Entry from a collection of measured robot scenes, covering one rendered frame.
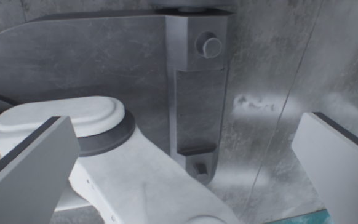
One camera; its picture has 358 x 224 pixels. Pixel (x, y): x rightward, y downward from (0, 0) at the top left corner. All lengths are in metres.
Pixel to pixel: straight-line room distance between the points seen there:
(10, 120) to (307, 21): 0.83
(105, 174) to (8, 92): 0.31
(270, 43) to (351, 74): 0.44
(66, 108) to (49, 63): 0.13
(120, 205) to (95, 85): 0.29
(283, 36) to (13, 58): 0.74
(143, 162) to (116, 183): 0.05
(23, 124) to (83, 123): 0.09
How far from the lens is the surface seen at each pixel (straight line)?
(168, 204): 0.24
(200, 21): 0.42
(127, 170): 0.31
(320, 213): 1.92
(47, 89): 0.51
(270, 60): 0.79
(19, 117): 0.41
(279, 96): 0.89
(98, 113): 0.35
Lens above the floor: 0.61
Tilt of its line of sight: 56 degrees down
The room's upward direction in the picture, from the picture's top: 157 degrees clockwise
